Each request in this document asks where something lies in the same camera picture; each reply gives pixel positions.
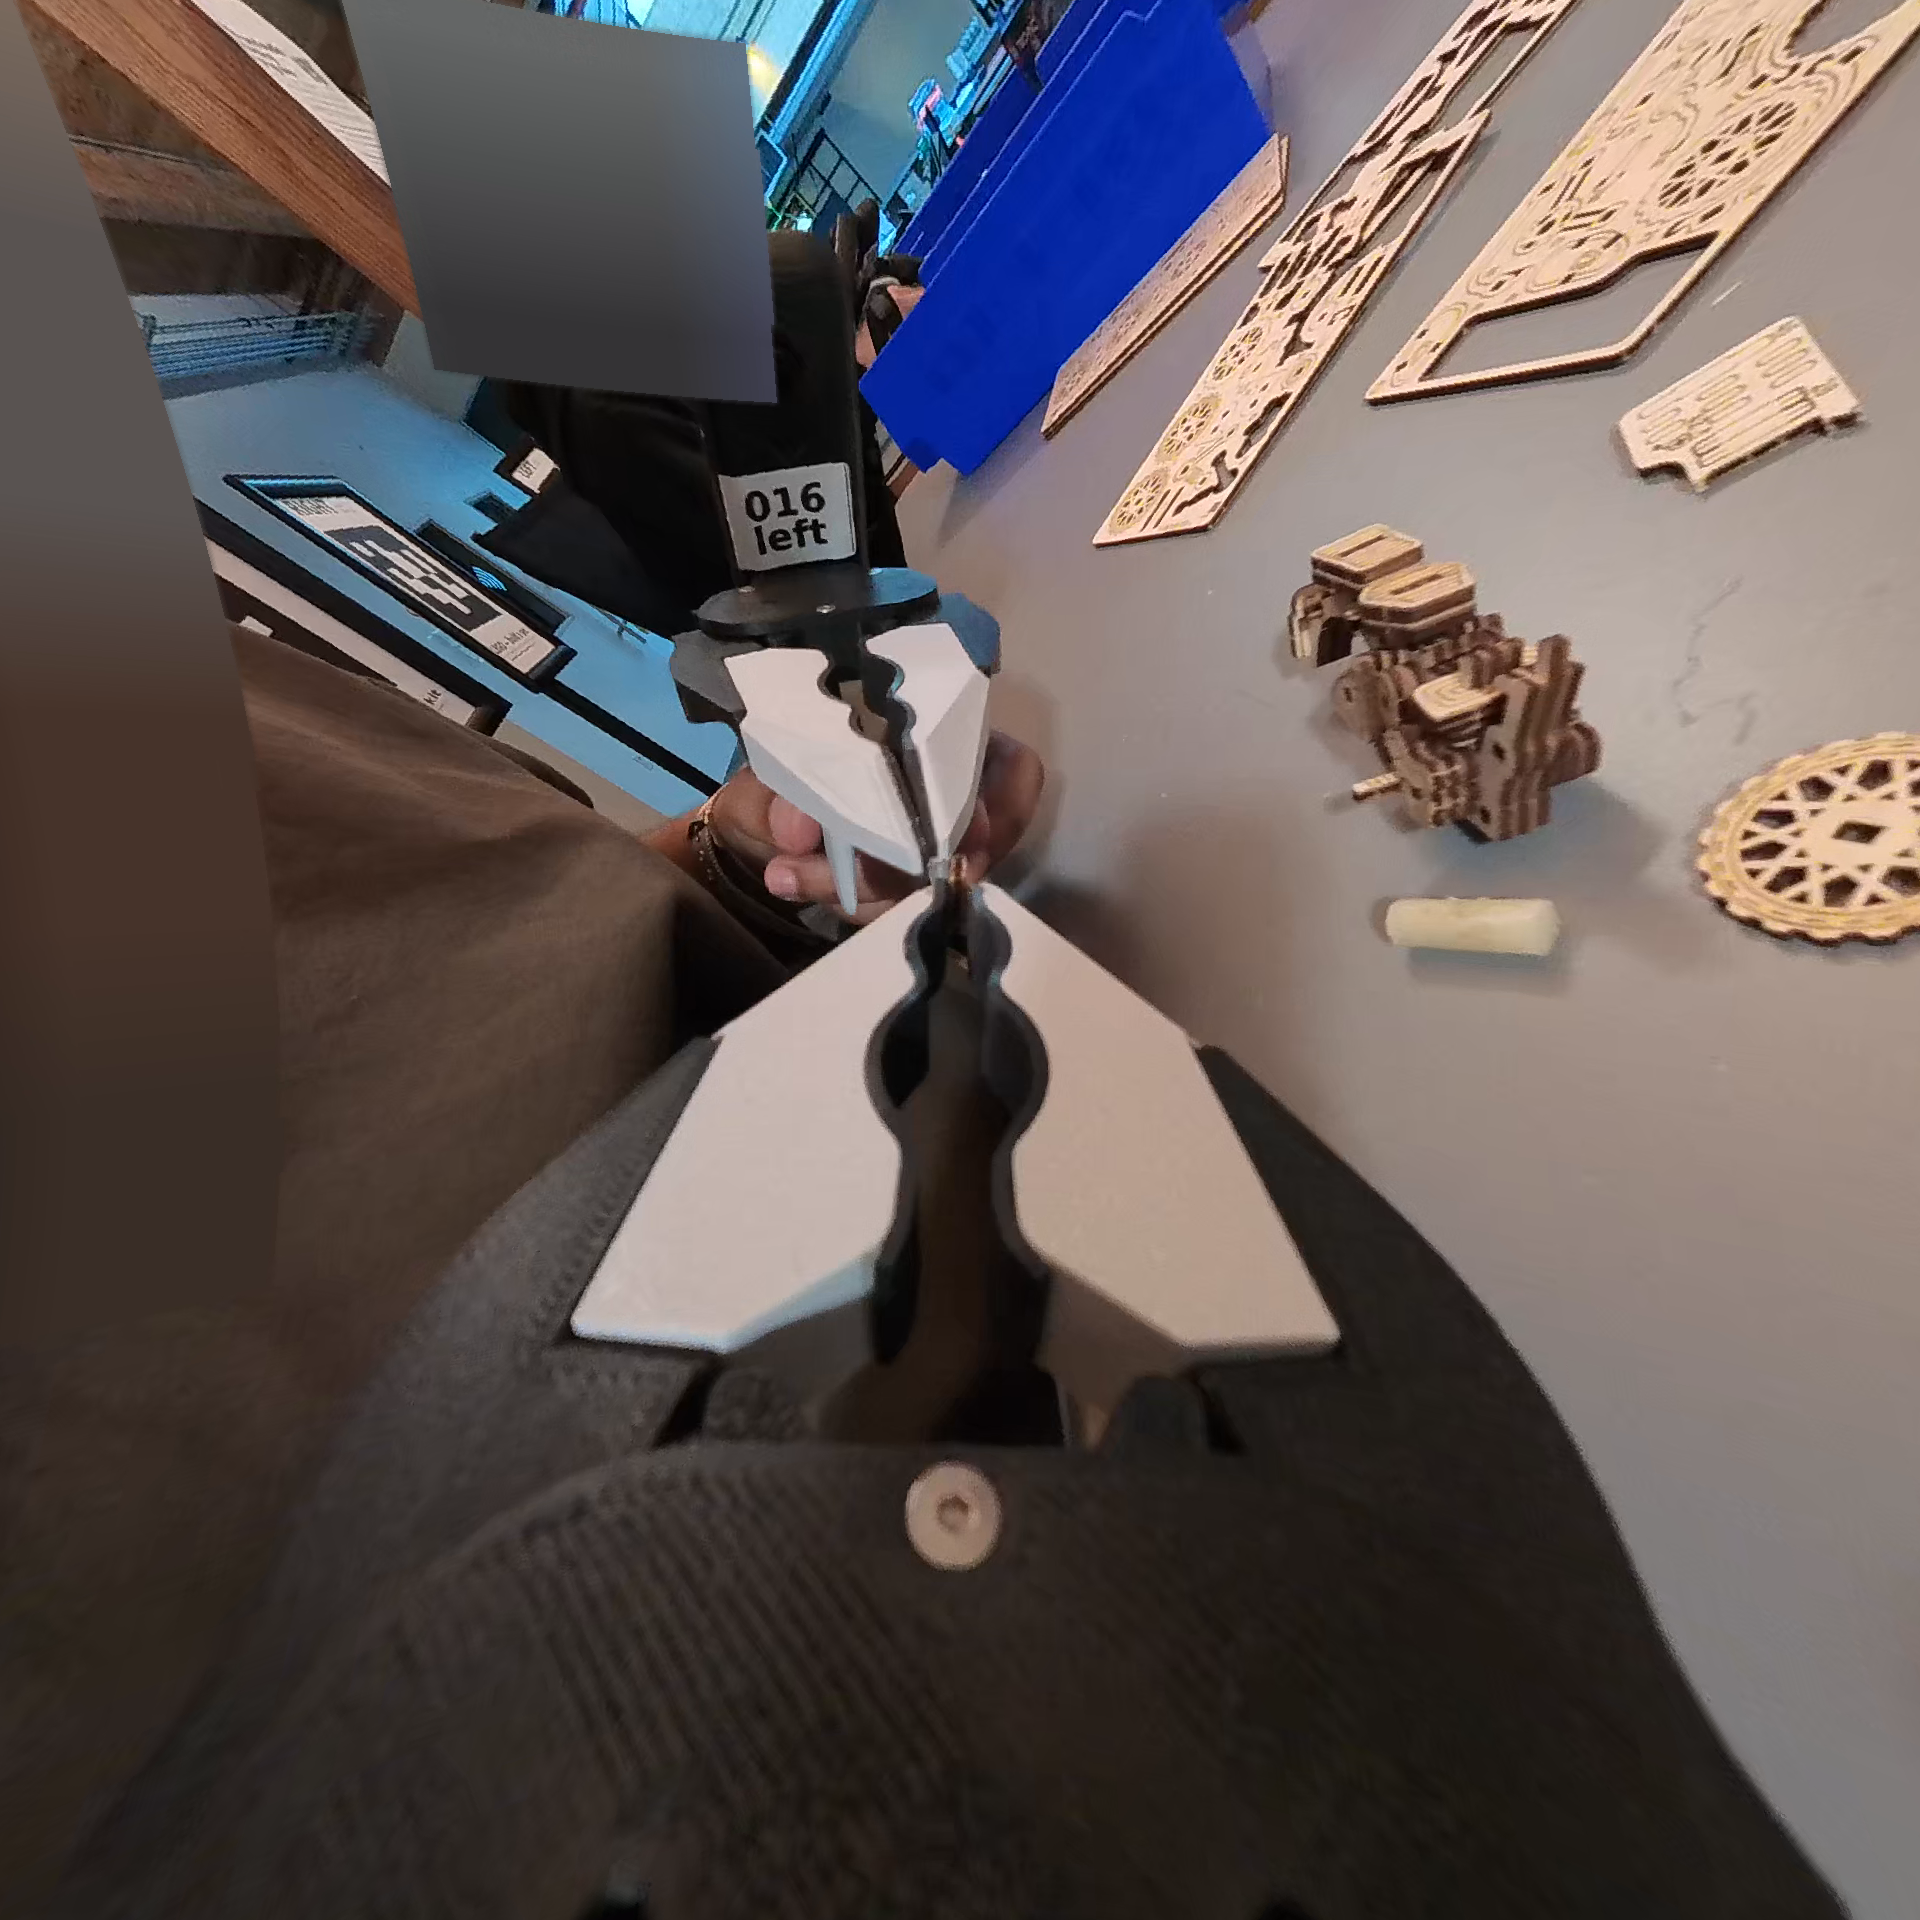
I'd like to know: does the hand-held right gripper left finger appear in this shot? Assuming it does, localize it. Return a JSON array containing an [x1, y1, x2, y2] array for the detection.
[[568, 896, 938, 1449]]

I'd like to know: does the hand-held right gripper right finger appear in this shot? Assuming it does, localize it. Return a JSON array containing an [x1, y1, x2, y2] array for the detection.
[[959, 884, 1344, 1454]]

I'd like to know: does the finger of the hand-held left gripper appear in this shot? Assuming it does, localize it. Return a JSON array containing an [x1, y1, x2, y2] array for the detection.
[[724, 642, 920, 849], [882, 626, 991, 873]]

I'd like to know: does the white wax stick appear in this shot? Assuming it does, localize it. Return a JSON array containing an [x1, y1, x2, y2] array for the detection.
[[1383, 896, 1561, 961]]

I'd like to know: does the grey desk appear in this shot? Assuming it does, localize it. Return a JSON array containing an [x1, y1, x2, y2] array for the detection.
[[884, 0, 1920, 1920]]

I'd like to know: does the person's left hand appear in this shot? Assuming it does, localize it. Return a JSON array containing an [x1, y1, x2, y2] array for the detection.
[[709, 731, 1046, 941]]

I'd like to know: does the blue plastic bin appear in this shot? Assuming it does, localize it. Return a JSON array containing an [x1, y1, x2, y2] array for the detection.
[[857, 0, 1277, 483]]

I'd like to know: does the black framed sign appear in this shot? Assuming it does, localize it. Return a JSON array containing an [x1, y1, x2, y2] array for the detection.
[[194, 472, 583, 737]]

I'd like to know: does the flat wooden parts sheet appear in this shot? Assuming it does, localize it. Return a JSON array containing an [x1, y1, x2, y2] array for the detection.
[[1039, 136, 1290, 442]]

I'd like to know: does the partly built wooden model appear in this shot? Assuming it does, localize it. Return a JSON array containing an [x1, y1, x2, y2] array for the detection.
[[1287, 525, 1601, 850]]

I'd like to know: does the long wooden parts sheet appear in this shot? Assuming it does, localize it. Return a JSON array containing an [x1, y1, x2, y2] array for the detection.
[[1093, 0, 1578, 549]]

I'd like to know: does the round wooden gear wheel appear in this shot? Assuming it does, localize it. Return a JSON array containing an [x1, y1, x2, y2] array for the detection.
[[1696, 731, 1920, 947]]

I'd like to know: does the wooden shelf board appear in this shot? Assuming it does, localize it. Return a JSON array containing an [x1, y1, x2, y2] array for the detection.
[[29, 0, 425, 313]]

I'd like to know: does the small wooden parts sheet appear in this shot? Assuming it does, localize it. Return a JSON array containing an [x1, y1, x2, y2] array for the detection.
[[1615, 315, 1862, 491]]

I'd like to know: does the wooden sheet with rectangular cutout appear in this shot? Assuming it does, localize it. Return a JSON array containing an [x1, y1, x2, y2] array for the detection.
[[1365, 0, 1920, 406]]

